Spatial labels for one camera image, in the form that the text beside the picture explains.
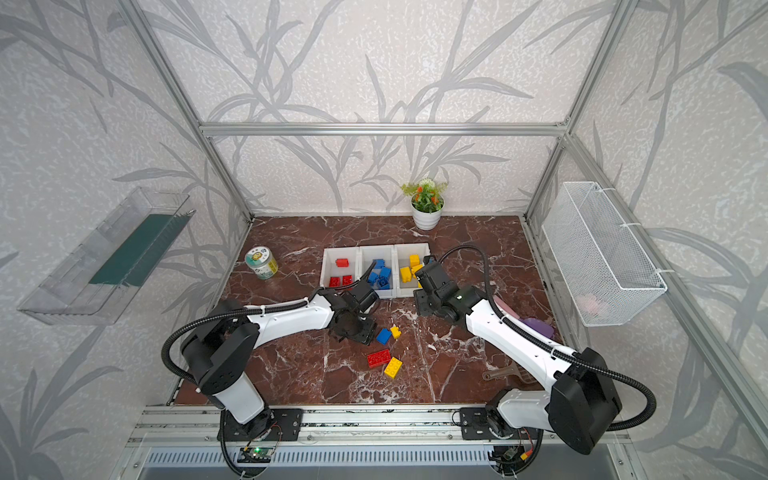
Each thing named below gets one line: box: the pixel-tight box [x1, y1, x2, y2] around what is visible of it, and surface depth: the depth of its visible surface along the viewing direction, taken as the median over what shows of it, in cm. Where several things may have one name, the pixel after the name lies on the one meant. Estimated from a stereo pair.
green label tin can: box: [244, 246, 279, 280], surface depth 101 cm
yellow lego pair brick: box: [384, 356, 403, 379], surface depth 84 cm
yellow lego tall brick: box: [400, 266, 412, 283], surface depth 101 cm
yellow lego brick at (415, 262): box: [409, 254, 423, 272], surface depth 104 cm
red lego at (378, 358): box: [367, 349, 391, 369], surface depth 86 cm
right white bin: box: [394, 242, 431, 298], surface depth 103 cm
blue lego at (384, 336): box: [376, 328, 392, 345], surface depth 90 cm
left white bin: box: [320, 247, 360, 288], surface depth 104 cm
